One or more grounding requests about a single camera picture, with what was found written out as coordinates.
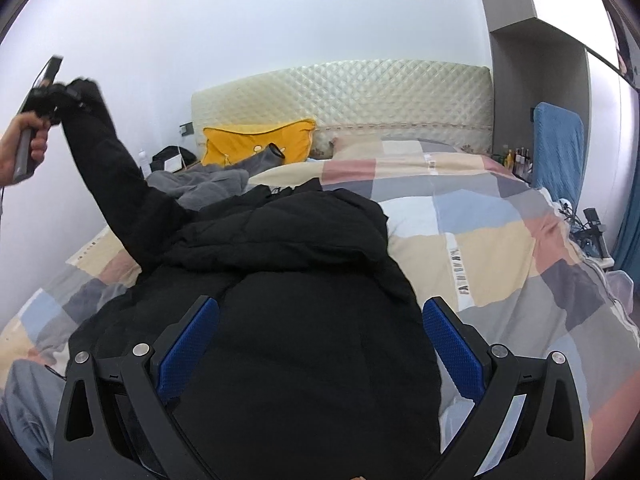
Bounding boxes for yellow pillow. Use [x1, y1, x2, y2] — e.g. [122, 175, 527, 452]
[201, 118, 316, 167]

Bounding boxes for grey fleece garment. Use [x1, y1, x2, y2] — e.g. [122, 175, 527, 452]
[146, 143, 285, 211]

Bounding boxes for person's blue jeans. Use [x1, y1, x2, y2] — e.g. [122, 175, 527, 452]
[1, 360, 65, 479]

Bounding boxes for black bag on nightstand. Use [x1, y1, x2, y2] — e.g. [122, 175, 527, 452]
[150, 145, 198, 174]

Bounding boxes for cream quilted headboard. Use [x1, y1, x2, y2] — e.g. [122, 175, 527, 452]
[191, 60, 494, 158]

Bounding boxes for white spray bottle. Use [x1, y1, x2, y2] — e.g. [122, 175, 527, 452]
[138, 150, 151, 179]

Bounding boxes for blue towel on chair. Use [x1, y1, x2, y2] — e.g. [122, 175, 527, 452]
[532, 102, 586, 207]

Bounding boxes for black puffer jacket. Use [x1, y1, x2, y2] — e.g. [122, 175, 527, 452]
[61, 79, 442, 479]

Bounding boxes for black tripod stand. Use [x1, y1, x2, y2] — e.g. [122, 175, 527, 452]
[561, 200, 611, 260]

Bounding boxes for person's left hand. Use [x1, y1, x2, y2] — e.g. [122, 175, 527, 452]
[0, 112, 51, 188]

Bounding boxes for white box on nightstand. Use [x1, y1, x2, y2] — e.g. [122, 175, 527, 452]
[164, 155, 184, 174]

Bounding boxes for bottles on side table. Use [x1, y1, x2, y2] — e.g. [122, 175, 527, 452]
[491, 144, 534, 183]

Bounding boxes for grey wall socket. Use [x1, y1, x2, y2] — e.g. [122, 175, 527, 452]
[179, 122, 194, 136]

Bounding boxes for grey wall cabinet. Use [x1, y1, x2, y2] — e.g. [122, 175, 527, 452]
[483, 0, 639, 224]

